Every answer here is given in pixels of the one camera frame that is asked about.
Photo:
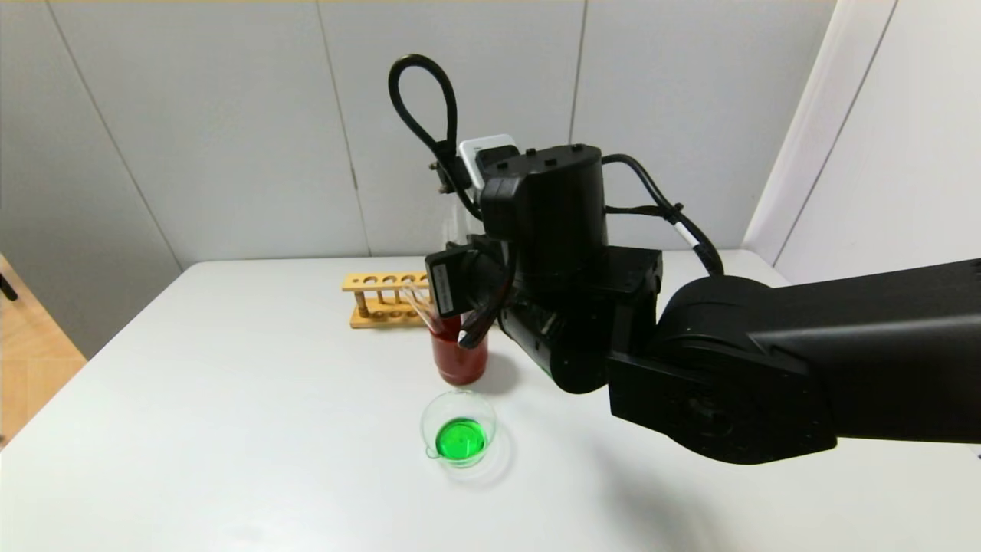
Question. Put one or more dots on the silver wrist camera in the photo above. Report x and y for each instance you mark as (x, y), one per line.
(483, 153)

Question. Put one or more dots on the red plastic cup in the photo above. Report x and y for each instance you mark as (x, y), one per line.
(458, 364)

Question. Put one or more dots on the yellow pigment glass test tube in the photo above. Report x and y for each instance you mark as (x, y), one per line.
(420, 303)

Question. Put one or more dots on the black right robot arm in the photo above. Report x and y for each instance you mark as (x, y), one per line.
(828, 360)

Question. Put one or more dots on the wooden test tube rack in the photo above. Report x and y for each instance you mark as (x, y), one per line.
(383, 280)

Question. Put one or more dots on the clear glass beaker dish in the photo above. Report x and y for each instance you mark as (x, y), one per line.
(460, 441)

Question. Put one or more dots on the black floor object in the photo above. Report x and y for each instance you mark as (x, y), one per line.
(6, 285)

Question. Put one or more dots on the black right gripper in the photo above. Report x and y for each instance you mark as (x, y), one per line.
(443, 280)

